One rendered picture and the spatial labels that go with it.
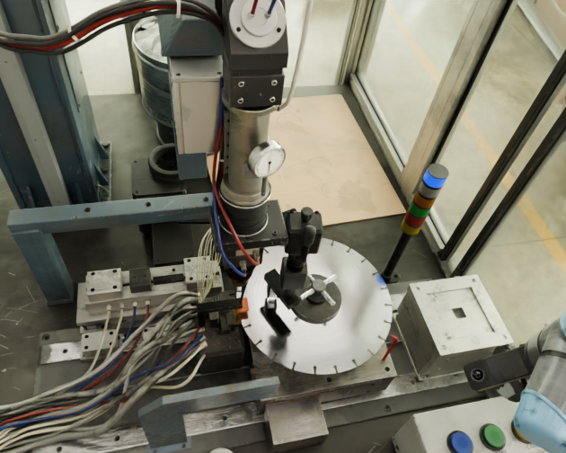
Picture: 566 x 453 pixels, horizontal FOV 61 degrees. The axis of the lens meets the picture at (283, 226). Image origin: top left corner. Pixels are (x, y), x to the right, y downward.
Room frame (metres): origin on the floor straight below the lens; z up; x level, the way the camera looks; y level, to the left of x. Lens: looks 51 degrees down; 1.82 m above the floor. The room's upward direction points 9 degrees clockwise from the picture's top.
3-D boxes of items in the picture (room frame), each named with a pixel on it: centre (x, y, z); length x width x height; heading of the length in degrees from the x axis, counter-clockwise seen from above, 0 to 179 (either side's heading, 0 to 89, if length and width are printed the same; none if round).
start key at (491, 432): (0.33, -0.46, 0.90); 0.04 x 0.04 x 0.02
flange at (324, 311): (0.54, -0.09, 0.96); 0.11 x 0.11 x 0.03
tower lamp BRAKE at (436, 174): (0.76, -0.30, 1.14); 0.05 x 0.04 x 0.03; 20
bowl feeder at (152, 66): (1.20, 0.34, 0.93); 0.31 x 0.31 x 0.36
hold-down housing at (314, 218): (0.49, -0.03, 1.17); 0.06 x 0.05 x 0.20; 101
